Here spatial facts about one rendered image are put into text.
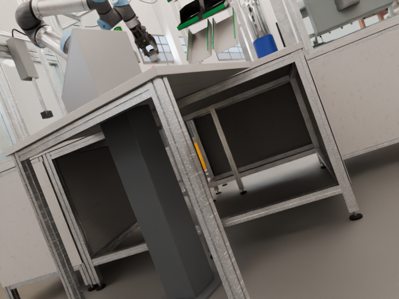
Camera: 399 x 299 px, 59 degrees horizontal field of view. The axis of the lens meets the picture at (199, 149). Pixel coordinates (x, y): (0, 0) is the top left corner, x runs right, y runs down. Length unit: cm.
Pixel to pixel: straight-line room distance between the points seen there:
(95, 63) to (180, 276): 91
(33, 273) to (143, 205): 113
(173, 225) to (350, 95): 149
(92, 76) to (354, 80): 167
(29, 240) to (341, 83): 214
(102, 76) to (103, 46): 14
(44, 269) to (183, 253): 111
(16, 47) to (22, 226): 126
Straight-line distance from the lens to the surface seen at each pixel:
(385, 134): 253
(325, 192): 178
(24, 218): 237
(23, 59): 288
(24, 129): 228
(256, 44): 275
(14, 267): 253
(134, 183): 150
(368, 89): 250
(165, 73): 108
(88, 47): 144
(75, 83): 145
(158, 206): 146
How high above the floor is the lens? 63
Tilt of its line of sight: 2 degrees down
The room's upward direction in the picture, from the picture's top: 21 degrees counter-clockwise
